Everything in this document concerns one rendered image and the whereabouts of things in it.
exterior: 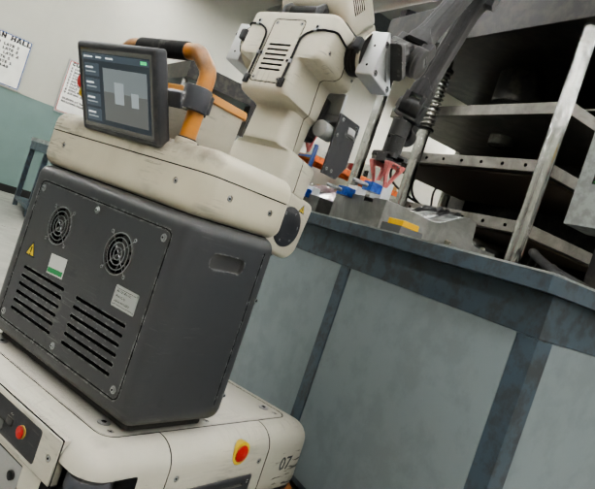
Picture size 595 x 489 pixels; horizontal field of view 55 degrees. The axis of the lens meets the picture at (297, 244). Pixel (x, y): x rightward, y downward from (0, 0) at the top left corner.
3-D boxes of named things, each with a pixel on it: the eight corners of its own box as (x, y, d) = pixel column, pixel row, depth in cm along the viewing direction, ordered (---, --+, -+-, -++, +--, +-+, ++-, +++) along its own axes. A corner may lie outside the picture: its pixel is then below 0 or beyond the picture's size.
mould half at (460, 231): (377, 229, 162) (391, 184, 162) (327, 216, 184) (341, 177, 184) (488, 272, 188) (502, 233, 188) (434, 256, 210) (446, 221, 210)
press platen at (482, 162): (543, 172, 218) (546, 160, 218) (371, 157, 312) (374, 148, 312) (640, 226, 257) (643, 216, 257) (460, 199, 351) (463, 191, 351)
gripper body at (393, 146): (385, 163, 176) (393, 140, 175) (407, 166, 167) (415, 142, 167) (370, 155, 172) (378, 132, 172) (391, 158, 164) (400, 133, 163)
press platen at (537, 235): (521, 234, 219) (525, 221, 219) (356, 201, 313) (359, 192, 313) (621, 279, 257) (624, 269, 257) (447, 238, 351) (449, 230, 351)
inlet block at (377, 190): (354, 188, 163) (361, 171, 162) (345, 186, 167) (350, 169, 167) (387, 203, 170) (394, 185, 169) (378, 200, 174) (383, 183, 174)
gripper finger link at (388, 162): (382, 189, 174) (392, 159, 173) (397, 192, 168) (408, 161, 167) (366, 181, 170) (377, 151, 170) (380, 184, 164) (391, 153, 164)
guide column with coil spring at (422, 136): (361, 313, 277) (448, 57, 274) (354, 310, 281) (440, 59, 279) (369, 315, 279) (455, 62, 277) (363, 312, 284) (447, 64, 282)
